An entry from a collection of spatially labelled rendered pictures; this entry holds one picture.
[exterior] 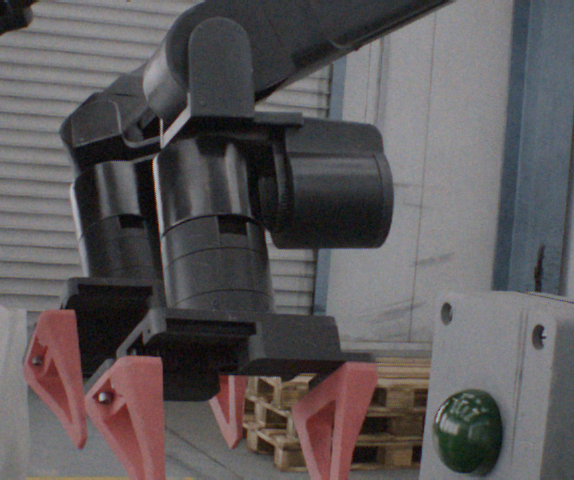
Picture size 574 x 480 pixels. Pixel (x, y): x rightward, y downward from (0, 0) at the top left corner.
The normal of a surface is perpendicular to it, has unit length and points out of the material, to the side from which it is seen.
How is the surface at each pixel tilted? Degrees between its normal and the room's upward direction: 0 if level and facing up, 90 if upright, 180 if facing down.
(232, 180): 60
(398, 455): 90
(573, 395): 90
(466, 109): 90
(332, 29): 73
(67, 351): 67
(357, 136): 77
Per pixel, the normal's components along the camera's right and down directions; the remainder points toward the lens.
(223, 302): 0.04, -0.42
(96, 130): -0.20, -0.79
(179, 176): -0.52, -0.29
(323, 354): 0.42, -0.43
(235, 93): 0.29, -0.15
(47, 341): -0.77, 0.23
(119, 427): 0.34, -0.72
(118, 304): 0.22, 0.77
